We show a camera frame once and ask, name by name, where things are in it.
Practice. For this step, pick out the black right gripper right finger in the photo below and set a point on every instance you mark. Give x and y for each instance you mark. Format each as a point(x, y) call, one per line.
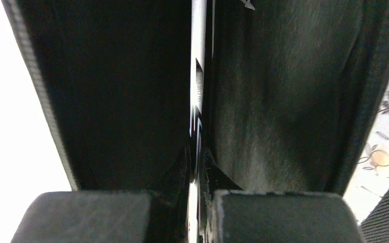
point(229, 214)

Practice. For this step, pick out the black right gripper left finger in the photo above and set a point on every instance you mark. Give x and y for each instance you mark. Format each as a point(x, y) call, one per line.
point(157, 214)

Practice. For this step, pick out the black racket bag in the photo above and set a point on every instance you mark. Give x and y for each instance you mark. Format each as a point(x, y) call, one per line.
point(291, 90)

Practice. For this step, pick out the white racket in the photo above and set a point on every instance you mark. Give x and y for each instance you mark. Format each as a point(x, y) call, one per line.
point(197, 65)

